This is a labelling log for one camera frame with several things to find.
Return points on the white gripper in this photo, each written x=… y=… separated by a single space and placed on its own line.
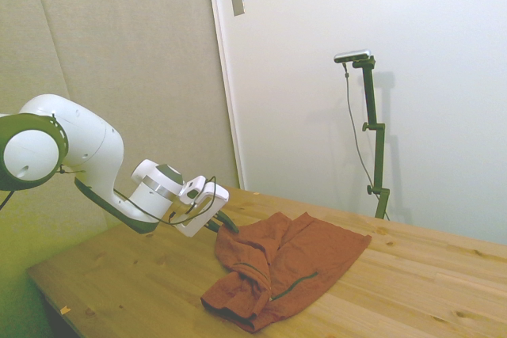
x=198 y=223

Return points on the rust orange shorts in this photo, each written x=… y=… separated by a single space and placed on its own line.
x=309 y=251

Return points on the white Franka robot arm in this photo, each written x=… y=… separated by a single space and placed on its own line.
x=87 y=144

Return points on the small orange tape scrap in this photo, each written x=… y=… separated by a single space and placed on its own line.
x=65 y=309

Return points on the white door frame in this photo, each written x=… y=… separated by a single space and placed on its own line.
x=222 y=57

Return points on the dark jointed camera stand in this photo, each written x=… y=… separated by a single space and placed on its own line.
x=378 y=156

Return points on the grey camera on stand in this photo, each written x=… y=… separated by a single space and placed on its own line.
x=352 y=55

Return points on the grey wall switch plate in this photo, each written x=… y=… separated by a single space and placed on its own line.
x=237 y=1

